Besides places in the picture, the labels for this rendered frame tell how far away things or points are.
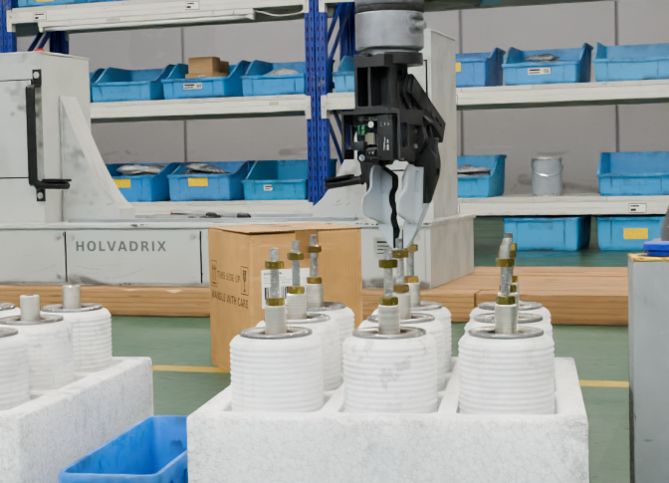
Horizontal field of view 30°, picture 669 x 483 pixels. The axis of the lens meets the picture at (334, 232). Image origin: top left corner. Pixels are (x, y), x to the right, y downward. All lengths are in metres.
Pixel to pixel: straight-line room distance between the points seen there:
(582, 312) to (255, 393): 2.10
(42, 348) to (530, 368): 0.56
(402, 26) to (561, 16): 8.50
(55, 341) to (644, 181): 4.75
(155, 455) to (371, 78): 0.55
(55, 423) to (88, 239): 2.48
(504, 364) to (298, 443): 0.21
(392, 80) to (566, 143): 8.44
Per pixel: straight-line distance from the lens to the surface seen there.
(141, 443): 1.54
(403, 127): 1.33
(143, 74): 7.27
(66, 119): 4.06
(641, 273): 1.43
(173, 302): 3.63
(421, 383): 1.25
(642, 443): 1.46
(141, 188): 6.72
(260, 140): 10.44
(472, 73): 6.13
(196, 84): 6.57
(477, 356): 1.24
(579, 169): 9.75
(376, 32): 1.35
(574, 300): 3.29
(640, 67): 6.00
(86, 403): 1.46
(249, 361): 1.26
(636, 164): 6.48
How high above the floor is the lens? 0.42
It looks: 3 degrees down
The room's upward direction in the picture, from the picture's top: 1 degrees counter-clockwise
